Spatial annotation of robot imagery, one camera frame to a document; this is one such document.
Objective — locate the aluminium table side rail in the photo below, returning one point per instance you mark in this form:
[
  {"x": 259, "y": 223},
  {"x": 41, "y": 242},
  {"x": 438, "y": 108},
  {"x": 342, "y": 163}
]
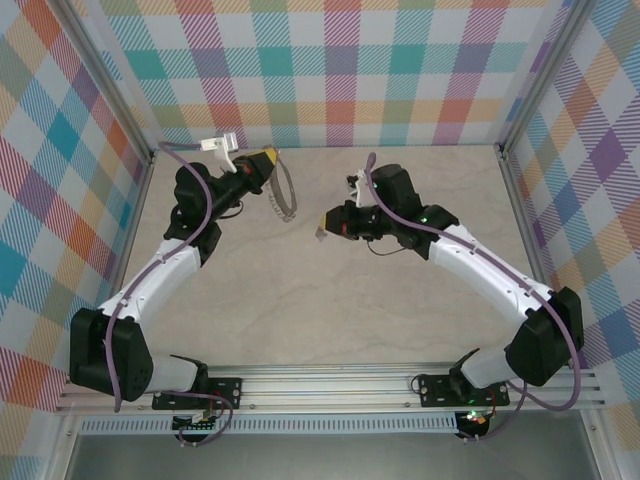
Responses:
[
  {"x": 521, "y": 200},
  {"x": 136, "y": 210}
]

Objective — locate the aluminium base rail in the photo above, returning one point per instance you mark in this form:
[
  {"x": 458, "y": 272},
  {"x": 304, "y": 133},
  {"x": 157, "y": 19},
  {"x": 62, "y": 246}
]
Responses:
[{"x": 325, "y": 385}]

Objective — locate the aluminium frame post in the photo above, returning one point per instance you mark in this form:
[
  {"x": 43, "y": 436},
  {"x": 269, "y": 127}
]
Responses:
[
  {"x": 539, "y": 75},
  {"x": 117, "y": 85}
]

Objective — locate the aluminium frame leg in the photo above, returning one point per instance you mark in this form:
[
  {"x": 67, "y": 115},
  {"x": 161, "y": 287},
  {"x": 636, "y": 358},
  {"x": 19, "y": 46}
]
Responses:
[
  {"x": 602, "y": 450},
  {"x": 62, "y": 450}
]

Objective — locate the grey metal shelf sheet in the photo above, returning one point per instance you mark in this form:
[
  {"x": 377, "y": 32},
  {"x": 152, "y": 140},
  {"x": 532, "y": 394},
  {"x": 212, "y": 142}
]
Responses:
[{"x": 325, "y": 460}]

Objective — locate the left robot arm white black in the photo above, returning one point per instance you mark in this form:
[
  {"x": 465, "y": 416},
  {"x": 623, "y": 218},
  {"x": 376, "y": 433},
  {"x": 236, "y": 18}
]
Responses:
[{"x": 170, "y": 265}]

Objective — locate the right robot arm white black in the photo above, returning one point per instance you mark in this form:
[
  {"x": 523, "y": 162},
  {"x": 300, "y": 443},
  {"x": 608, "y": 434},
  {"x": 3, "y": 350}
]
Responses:
[{"x": 480, "y": 275}]

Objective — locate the small black controller board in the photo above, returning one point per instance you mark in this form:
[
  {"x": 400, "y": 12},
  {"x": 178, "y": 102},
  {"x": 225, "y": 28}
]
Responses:
[
  {"x": 192, "y": 426},
  {"x": 475, "y": 422}
]

